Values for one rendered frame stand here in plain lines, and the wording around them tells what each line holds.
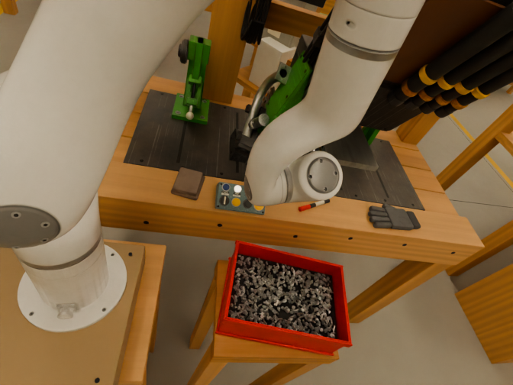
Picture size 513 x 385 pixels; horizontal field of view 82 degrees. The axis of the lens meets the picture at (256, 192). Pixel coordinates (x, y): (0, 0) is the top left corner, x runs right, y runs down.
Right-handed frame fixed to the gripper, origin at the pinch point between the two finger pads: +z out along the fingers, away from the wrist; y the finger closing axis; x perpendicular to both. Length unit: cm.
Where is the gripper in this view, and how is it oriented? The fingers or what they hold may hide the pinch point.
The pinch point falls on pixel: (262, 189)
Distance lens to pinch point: 79.1
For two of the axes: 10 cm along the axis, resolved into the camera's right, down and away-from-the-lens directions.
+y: 9.5, -1.0, 3.0
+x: -1.1, -9.9, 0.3
